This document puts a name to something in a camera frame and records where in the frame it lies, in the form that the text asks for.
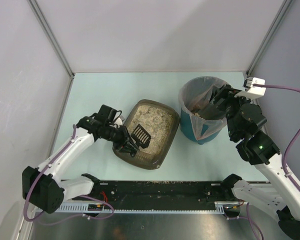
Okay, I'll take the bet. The black litter scoop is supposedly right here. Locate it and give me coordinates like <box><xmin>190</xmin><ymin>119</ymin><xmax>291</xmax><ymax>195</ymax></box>
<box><xmin>131</xmin><ymin>124</ymin><xmax>151</xmax><ymax>149</ymax></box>

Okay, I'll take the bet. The blue trash bin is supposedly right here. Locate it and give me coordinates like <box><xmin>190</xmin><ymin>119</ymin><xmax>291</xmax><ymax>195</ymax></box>
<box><xmin>179</xmin><ymin>76</ymin><xmax>231</xmax><ymax>145</ymax></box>

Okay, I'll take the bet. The clear plastic bin liner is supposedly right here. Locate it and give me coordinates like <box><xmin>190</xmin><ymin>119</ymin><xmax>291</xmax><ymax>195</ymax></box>
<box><xmin>178</xmin><ymin>75</ymin><xmax>231</xmax><ymax>141</ymax></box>

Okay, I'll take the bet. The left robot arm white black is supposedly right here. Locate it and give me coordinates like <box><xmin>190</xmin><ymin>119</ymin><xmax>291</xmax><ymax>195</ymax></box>
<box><xmin>22</xmin><ymin>104</ymin><xmax>139</xmax><ymax>221</ymax></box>

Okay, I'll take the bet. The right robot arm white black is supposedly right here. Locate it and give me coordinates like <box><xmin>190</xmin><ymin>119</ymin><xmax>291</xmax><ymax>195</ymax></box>
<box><xmin>212</xmin><ymin>83</ymin><xmax>300</xmax><ymax>240</ymax></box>

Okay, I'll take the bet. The brown litter box tray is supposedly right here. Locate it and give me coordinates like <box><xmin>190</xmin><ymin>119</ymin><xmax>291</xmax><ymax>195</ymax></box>
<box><xmin>113</xmin><ymin>99</ymin><xmax>180</xmax><ymax>170</ymax></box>

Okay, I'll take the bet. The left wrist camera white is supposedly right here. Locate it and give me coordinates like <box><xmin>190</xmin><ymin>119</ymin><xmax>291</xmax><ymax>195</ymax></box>
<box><xmin>114</xmin><ymin>116</ymin><xmax>125</xmax><ymax>126</ymax></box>

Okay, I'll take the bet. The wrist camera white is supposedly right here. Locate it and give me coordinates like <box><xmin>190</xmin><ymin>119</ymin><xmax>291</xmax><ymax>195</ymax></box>
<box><xmin>114</xmin><ymin>116</ymin><xmax>125</xmax><ymax>126</ymax></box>
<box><xmin>234</xmin><ymin>77</ymin><xmax>266</xmax><ymax>100</ymax></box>

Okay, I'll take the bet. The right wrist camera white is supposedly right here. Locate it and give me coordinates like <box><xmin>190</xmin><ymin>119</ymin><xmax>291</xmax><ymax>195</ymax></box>
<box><xmin>234</xmin><ymin>77</ymin><xmax>266</xmax><ymax>100</ymax></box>

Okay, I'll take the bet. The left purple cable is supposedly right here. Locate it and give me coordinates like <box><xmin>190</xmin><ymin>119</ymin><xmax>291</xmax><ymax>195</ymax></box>
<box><xmin>23</xmin><ymin>123</ymin><xmax>78</xmax><ymax>223</ymax></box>

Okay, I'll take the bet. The purple cable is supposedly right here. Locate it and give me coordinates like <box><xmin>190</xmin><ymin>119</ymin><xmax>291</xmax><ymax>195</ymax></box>
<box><xmin>23</xmin><ymin>123</ymin><xmax>78</xmax><ymax>223</ymax></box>
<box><xmin>254</xmin><ymin>84</ymin><xmax>300</xmax><ymax>203</ymax></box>

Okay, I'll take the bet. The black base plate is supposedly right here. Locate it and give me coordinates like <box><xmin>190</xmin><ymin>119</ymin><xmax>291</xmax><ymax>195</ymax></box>
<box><xmin>72</xmin><ymin>179</ymin><xmax>243</xmax><ymax>211</ymax></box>

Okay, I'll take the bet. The grey slotted cable duct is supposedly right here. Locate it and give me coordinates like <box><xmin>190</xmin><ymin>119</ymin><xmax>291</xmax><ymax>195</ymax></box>
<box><xmin>56</xmin><ymin>201</ymin><xmax>243</xmax><ymax>214</ymax></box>

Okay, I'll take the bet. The right aluminium frame post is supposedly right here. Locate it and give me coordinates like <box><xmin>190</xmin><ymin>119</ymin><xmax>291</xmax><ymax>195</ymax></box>
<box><xmin>245</xmin><ymin>0</ymin><xmax>295</xmax><ymax>77</ymax></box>

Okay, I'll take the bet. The aluminium frame post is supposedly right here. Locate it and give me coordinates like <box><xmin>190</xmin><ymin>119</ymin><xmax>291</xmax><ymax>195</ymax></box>
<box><xmin>27</xmin><ymin>0</ymin><xmax>74</xmax><ymax>78</ymax></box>
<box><xmin>245</xmin><ymin>0</ymin><xmax>295</xmax><ymax>77</ymax></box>

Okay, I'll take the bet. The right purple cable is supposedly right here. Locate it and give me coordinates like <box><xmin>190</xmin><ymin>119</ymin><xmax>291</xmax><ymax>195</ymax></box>
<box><xmin>254</xmin><ymin>84</ymin><xmax>300</xmax><ymax>203</ymax></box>

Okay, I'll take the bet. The left aluminium frame post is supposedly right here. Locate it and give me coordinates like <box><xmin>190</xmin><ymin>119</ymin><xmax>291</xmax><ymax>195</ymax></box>
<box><xmin>27</xmin><ymin>0</ymin><xmax>74</xmax><ymax>78</ymax></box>

